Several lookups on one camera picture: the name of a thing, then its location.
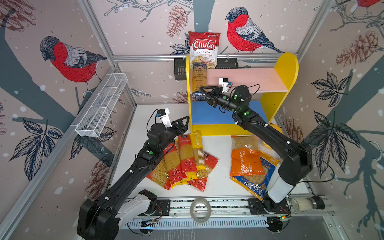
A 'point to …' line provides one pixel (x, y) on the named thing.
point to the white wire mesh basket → (92, 124)
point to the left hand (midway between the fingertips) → (185, 118)
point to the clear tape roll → (203, 201)
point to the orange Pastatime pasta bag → (246, 158)
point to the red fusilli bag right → (200, 182)
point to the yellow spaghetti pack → (196, 140)
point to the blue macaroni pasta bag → (257, 184)
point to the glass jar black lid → (303, 204)
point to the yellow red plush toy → (277, 127)
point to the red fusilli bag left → (159, 175)
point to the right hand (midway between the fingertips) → (195, 94)
